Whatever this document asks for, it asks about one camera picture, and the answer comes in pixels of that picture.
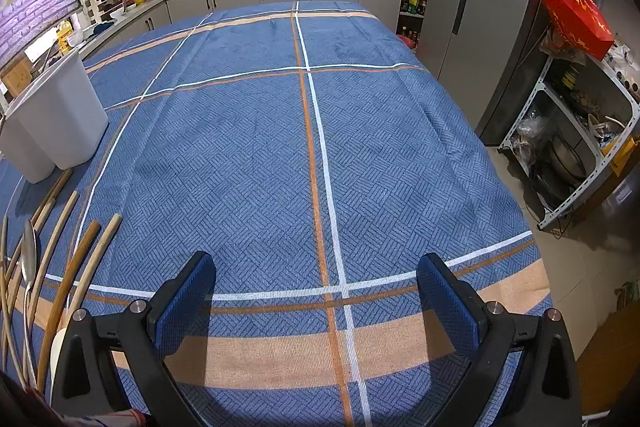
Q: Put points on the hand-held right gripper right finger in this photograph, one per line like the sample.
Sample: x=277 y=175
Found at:
x=445 y=297

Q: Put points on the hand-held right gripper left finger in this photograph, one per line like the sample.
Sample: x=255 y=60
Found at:
x=185 y=302

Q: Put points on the thick wooden stick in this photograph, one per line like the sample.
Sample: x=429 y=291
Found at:
x=57 y=237
x=57 y=187
x=100 y=252
x=75 y=277

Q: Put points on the metal spoon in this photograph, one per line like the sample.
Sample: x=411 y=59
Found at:
x=29 y=252

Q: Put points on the thin wooden chopstick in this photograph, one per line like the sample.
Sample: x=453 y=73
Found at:
x=4 y=257

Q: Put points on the white utensil holder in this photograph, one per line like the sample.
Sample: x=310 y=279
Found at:
x=60 y=117

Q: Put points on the blue plaid tablecloth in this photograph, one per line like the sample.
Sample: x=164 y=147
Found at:
x=250 y=157

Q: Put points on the white metal storage rack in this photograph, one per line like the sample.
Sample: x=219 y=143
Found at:
x=524 y=107

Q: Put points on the wooden cutting board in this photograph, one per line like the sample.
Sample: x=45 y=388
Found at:
x=17 y=77

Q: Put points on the yellow bottle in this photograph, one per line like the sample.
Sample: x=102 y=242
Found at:
x=65 y=39

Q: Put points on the grey refrigerator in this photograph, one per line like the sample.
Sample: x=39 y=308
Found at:
x=480 y=7

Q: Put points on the green oil bottle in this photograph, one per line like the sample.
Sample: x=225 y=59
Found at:
x=413 y=3

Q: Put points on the red bag on shelf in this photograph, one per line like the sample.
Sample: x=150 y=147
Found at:
x=575 y=14

